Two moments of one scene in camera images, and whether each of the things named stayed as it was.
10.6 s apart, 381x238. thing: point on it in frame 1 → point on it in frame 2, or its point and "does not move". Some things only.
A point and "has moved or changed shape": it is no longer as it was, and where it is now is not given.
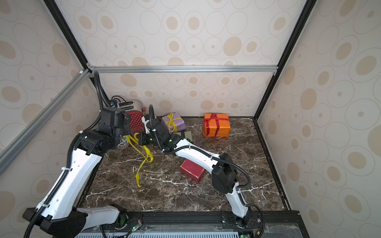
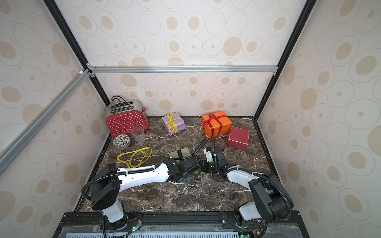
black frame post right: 285,58 does not move
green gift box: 187,135 has moved or changed shape
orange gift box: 216,125 does not move
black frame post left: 67,30 does not move
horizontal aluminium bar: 182,69 does not move
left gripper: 128,122 → 188,180
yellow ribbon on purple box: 172,126 does not move
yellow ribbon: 143,150 has moved or changed shape
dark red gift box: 192,171 has moved or changed shape
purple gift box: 173,122 does not move
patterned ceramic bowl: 124,142 does not move
